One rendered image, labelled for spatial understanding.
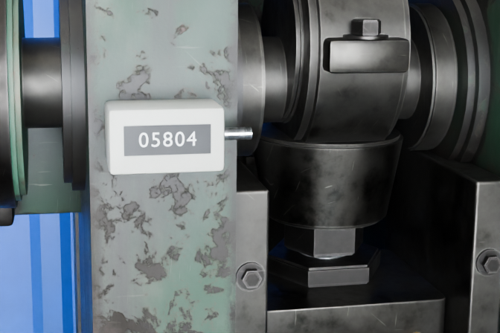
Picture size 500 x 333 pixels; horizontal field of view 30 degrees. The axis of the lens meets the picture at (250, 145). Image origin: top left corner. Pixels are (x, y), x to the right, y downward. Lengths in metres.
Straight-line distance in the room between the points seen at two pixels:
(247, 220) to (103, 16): 0.17
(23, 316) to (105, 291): 1.35
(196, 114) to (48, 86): 0.16
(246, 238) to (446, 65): 0.21
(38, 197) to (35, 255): 1.07
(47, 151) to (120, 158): 0.28
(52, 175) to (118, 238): 0.23
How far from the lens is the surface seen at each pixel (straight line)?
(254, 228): 0.63
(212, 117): 0.56
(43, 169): 0.83
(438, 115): 0.73
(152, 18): 0.59
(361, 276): 0.75
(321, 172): 0.71
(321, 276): 0.74
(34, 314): 1.96
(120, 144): 0.56
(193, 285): 0.63
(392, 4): 0.68
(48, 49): 0.70
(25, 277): 1.94
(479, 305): 0.71
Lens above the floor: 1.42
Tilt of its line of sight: 11 degrees down
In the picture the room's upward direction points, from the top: 1 degrees clockwise
